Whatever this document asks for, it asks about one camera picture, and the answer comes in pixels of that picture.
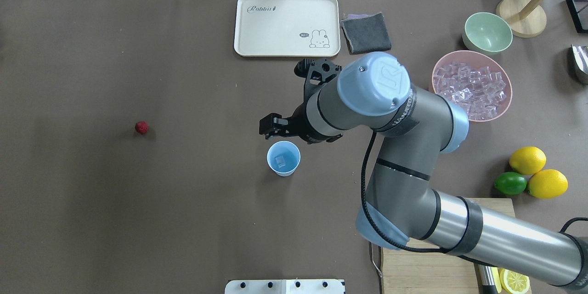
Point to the metal ice scoop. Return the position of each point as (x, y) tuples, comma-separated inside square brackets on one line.
[(579, 55)]

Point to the green bowl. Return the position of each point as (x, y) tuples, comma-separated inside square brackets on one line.
[(486, 33)]

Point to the yellow lemon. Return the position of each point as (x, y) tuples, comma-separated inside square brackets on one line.
[(528, 160), (548, 183)]

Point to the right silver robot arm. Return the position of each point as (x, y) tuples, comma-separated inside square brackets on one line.
[(399, 210)]

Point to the pile of ice cubes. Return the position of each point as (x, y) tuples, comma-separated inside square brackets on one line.
[(481, 92)]

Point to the clear ice cube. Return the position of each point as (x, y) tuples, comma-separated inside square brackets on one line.
[(280, 161)]

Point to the pink bowl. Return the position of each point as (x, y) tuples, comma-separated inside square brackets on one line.
[(474, 59)]

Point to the green lime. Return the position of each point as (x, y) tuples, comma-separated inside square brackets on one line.
[(510, 183)]

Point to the light blue plastic cup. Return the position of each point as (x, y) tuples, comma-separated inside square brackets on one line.
[(290, 151)]

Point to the wooden cutting board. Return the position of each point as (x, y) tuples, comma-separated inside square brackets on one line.
[(403, 272)]

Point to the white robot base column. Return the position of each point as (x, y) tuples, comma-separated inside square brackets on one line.
[(286, 286)]

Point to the grey folded cloth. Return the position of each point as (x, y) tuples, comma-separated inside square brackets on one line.
[(366, 33)]

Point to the wooden glass stand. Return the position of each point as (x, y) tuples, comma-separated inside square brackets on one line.
[(526, 18)]

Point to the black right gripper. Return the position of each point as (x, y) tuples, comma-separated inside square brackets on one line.
[(301, 121)]

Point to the steel muddler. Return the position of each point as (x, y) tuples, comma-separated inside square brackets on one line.
[(488, 284)]

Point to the cream rabbit tray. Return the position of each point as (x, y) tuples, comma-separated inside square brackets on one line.
[(287, 28)]

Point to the red strawberry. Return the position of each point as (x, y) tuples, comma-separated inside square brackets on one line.
[(141, 128)]

